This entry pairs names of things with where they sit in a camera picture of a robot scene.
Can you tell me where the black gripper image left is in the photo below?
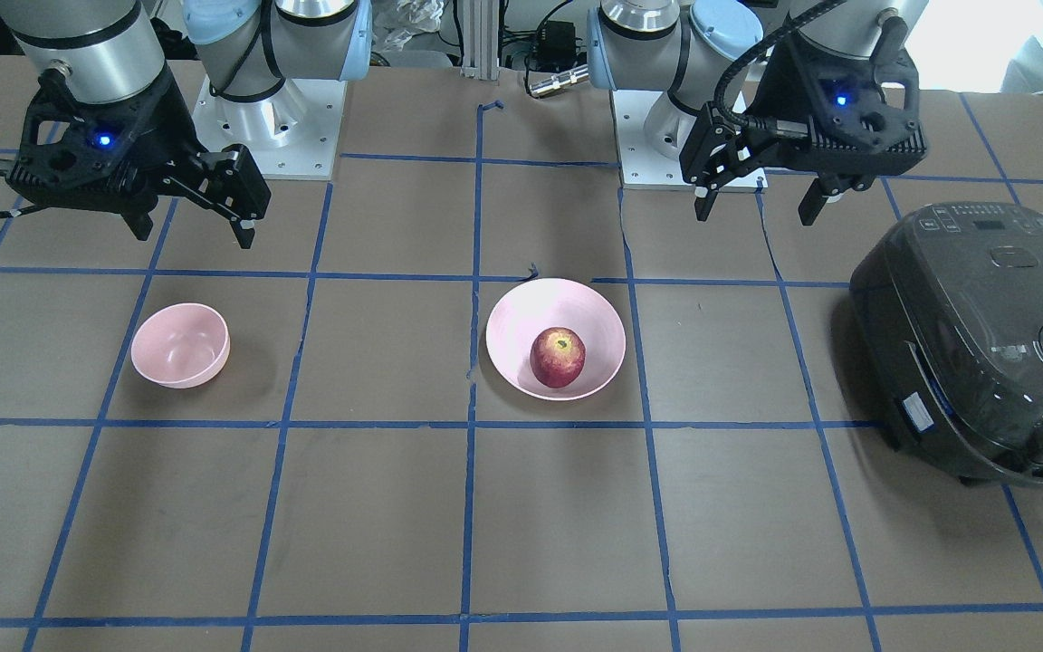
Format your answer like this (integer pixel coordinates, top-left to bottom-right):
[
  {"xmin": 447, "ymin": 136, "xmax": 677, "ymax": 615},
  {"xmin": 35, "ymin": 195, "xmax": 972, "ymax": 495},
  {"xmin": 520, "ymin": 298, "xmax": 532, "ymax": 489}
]
[{"xmin": 5, "ymin": 67, "xmax": 272, "ymax": 249}]

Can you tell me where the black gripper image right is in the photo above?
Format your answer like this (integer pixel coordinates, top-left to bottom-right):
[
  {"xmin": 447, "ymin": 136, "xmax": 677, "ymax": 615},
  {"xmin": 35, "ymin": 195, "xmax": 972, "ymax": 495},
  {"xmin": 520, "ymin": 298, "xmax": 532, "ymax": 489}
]
[{"xmin": 680, "ymin": 34, "xmax": 928, "ymax": 226}]

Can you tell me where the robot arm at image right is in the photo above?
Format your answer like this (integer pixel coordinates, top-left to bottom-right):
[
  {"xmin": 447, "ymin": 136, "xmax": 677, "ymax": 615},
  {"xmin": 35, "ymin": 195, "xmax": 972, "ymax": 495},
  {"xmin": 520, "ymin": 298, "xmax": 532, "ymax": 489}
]
[{"xmin": 587, "ymin": 1, "xmax": 928, "ymax": 225}]

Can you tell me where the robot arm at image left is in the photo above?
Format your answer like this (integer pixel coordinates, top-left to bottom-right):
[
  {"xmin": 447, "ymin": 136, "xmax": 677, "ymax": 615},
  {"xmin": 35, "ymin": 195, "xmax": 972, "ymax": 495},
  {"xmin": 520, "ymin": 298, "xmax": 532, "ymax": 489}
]
[{"xmin": 0, "ymin": 1, "xmax": 372, "ymax": 249}]

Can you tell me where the small pink bowl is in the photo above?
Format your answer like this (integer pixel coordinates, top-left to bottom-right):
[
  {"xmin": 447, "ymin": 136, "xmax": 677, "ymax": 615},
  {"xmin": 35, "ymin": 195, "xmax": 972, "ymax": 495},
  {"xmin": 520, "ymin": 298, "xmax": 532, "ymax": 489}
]
[{"xmin": 129, "ymin": 301, "xmax": 231, "ymax": 389}]

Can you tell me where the red apple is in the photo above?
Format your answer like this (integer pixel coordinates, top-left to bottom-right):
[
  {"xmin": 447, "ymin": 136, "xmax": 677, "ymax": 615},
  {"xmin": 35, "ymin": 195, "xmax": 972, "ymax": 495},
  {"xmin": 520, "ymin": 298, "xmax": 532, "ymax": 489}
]
[{"xmin": 529, "ymin": 327, "xmax": 585, "ymax": 388}]

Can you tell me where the pink plate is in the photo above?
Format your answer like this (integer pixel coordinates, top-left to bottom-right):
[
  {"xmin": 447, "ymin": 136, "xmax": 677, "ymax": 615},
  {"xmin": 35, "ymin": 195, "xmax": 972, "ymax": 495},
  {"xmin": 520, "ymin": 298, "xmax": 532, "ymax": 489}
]
[{"xmin": 485, "ymin": 277, "xmax": 627, "ymax": 401}]

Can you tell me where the silver metal cylinder connector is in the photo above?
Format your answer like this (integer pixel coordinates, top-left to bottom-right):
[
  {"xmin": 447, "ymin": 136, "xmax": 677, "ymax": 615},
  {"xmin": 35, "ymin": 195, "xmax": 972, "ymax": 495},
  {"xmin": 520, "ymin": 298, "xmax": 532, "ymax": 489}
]
[{"xmin": 524, "ymin": 63, "xmax": 590, "ymax": 100}]

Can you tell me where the dark grey rice cooker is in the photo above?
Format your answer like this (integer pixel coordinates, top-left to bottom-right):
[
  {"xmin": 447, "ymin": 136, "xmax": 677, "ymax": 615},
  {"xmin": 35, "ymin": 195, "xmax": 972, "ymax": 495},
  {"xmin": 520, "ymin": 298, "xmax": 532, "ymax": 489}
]
[{"xmin": 849, "ymin": 202, "xmax": 1043, "ymax": 490}]

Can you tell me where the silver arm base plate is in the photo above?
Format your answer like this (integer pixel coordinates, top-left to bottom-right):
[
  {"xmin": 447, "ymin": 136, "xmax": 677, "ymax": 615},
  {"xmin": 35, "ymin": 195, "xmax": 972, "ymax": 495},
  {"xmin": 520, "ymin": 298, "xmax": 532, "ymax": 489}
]
[
  {"xmin": 192, "ymin": 79, "xmax": 349, "ymax": 182},
  {"xmin": 610, "ymin": 89, "xmax": 769, "ymax": 191}
]

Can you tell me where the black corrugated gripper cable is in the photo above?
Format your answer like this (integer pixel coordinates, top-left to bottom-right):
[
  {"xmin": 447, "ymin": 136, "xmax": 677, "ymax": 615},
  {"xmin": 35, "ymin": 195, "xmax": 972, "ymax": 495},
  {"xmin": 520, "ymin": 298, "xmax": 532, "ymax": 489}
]
[{"xmin": 712, "ymin": 0, "xmax": 848, "ymax": 135}]

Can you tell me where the aluminium frame post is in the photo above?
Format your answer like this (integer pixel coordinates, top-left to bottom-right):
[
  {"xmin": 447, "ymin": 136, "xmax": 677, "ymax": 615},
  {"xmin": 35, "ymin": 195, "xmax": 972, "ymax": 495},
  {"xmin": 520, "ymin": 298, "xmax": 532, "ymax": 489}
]
[{"xmin": 456, "ymin": 0, "xmax": 502, "ymax": 82}]

